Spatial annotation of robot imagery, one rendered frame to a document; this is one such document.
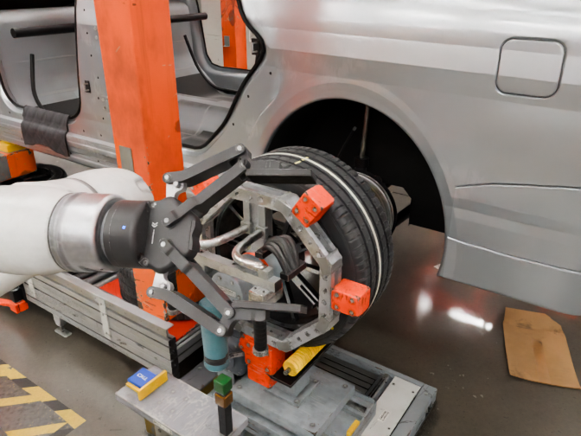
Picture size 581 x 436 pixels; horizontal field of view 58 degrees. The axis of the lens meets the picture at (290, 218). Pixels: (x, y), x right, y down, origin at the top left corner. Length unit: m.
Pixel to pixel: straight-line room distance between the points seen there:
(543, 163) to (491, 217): 0.23
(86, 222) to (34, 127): 2.80
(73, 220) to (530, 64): 1.31
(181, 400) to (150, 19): 1.19
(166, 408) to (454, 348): 1.55
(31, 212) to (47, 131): 2.65
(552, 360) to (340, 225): 1.66
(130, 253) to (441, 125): 1.30
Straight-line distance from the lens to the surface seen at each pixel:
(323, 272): 1.50
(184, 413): 1.79
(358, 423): 2.12
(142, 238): 0.58
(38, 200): 0.63
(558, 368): 2.88
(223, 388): 1.56
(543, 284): 1.81
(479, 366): 2.76
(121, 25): 1.71
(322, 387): 2.18
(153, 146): 1.77
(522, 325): 3.10
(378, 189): 1.99
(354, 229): 1.54
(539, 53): 1.62
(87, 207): 0.59
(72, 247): 0.60
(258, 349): 1.48
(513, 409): 2.59
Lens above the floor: 1.70
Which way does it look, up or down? 25 degrees down
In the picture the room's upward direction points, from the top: straight up
